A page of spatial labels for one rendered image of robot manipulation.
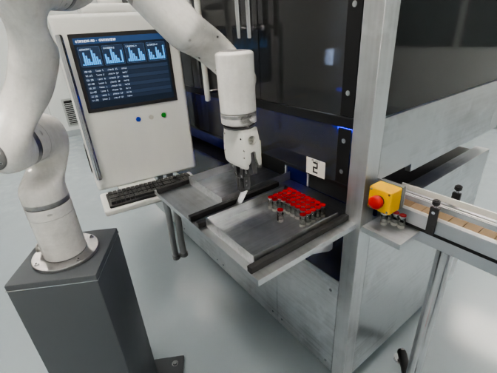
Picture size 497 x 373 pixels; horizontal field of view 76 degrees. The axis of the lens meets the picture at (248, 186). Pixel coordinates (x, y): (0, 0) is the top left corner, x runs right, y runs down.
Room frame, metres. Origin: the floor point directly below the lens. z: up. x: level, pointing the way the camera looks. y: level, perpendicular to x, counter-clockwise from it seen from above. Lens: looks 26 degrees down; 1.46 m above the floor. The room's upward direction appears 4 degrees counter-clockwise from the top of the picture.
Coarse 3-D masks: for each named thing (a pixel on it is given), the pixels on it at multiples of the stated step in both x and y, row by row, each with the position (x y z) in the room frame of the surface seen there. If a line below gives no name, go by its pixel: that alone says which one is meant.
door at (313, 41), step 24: (264, 0) 1.22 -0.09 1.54; (288, 0) 1.13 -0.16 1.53; (312, 0) 1.05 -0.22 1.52; (336, 0) 0.98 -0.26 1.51; (288, 24) 1.13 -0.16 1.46; (312, 24) 1.05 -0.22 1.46; (336, 24) 0.98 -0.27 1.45; (264, 48) 1.23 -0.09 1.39; (288, 48) 1.13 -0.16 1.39; (312, 48) 1.04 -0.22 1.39; (336, 48) 0.97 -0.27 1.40; (264, 72) 1.24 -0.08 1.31; (288, 72) 1.13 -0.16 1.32; (312, 72) 1.04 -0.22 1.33; (336, 72) 0.97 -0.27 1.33; (264, 96) 1.24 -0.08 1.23; (288, 96) 1.13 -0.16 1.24; (312, 96) 1.04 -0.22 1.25; (336, 96) 0.96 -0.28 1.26
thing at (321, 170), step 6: (306, 156) 1.04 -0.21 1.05; (306, 162) 1.04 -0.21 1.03; (312, 162) 1.02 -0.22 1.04; (318, 162) 1.00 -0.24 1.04; (306, 168) 1.04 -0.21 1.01; (312, 168) 1.02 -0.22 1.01; (318, 168) 0.99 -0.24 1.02; (324, 168) 0.97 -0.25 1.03; (312, 174) 1.02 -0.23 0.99; (318, 174) 0.99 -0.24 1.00; (324, 174) 0.97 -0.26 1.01
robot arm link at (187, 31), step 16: (144, 0) 0.73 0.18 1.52; (160, 0) 0.73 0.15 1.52; (176, 0) 0.74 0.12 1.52; (144, 16) 0.75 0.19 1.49; (160, 16) 0.72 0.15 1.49; (176, 16) 0.72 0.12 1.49; (192, 16) 0.73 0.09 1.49; (160, 32) 0.74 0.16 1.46; (176, 32) 0.72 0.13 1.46; (192, 32) 0.72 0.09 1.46; (208, 32) 0.77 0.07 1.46; (176, 48) 0.75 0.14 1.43; (192, 48) 0.76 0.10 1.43; (208, 48) 0.80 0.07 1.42; (224, 48) 0.82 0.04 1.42; (208, 64) 0.83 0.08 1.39; (256, 80) 0.82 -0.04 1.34
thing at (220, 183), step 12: (216, 168) 1.32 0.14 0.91; (228, 168) 1.35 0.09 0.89; (264, 168) 1.35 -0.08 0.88; (192, 180) 1.21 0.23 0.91; (204, 180) 1.26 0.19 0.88; (216, 180) 1.26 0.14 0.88; (228, 180) 1.25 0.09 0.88; (252, 180) 1.23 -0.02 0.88; (264, 180) 1.23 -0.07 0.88; (276, 180) 1.18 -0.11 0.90; (204, 192) 1.14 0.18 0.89; (216, 192) 1.14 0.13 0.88; (228, 192) 1.13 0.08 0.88
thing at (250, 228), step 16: (272, 192) 1.06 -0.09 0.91; (240, 208) 0.97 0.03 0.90; (256, 208) 0.99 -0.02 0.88; (208, 224) 0.89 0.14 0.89; (224, 224) 0.90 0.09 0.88; (240, 224) 0.89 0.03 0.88; (256, 224) 0.89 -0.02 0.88; (272, 224) 0.88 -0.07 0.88; (288, 224) 0.88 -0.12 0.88; (320, 224) 0.83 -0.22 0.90; (224, 240) 0.81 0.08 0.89; (240, 240) 0.81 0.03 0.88; (256, 240) 0.80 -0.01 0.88; (272, 240) 0.80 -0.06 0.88; (288, 240) 0.76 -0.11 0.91; (256, 256) 0.69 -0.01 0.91
